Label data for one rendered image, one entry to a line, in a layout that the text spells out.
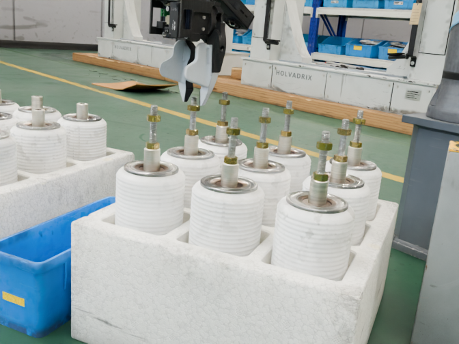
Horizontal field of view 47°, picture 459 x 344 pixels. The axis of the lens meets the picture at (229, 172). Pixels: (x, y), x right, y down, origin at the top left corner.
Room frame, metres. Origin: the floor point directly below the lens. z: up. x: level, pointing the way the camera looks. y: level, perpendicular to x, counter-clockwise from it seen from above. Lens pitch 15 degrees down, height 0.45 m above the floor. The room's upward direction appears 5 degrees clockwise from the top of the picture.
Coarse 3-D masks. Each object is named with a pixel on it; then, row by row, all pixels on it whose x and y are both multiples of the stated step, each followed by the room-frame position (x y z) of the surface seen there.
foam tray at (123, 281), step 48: (96, 240) 0.64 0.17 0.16; (144, 240) 0.62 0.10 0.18; (384, 240) 0.69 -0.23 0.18; (96, 288) 0.64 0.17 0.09; (144, 288) 0.61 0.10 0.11; (192, 288) 0.59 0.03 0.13; (240, 288) 0.56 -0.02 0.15; (288, 288) 0.54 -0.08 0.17; (336, 288) 0.53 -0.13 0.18; (96, 336) 0.64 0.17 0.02; (144, 336) 0.61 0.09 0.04; (192, 336) 0.58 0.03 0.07; (240, 336) 0.56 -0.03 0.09; (288, 336) 0.54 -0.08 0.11; (336, 336) 0.52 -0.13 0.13
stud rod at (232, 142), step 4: (232, 120) 0.65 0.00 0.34; (236, 120) 0.65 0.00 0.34; (232, 124) 0.65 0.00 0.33; (236, 124) 0.65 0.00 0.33; (232, 136) 0.65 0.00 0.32; (236, 136) 0.65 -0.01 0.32; (232, 140) 0.65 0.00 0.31; (232, 144) 0.65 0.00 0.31; (232, 148) 0.65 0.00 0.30; (228, 152) 0.65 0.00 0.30; (232, 152) 0.65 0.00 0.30; (228, 156) 0.65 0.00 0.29; (232, 156) 0.65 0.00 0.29
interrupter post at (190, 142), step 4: (188, 136) 0.80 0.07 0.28; (196, 136) 0.81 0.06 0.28; (184, 140) 0.81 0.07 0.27; (188, 140) 0.80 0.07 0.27; (192, 140) 0.80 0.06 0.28; (196, 140) 0.80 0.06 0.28; (184, 144) 0.80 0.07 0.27; (188, 144) 0.80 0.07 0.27; (192, 144) 0.80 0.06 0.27; (196, 144) 0.80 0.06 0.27; (184, 148) 0.80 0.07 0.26; (188, 148) 0.80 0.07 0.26; (192, 148) 0.80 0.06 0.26; (196, 148) 0.80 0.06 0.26; (184, 152) 0.80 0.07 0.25; (188, 152) 0.80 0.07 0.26; (192, 152) 0.80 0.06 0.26; (196, 152) 0.80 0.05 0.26
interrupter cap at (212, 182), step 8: (208, 176) 0.67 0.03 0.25; (216, 176) 0.68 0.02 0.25; (240, 176) 0.69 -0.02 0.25; (200, 184) 0.65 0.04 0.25; (208, 184) 0.64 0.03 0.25; (216, 184) 0.65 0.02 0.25; (240, 184) 0.66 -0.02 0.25; (248, 184) 0.65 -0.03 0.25; (256, 184) 0.65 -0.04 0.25; (224, 192) 0.62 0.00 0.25; (232, 192) 0.62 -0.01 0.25; (240, 192) 0.62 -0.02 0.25; (248, 192) 0.63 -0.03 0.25
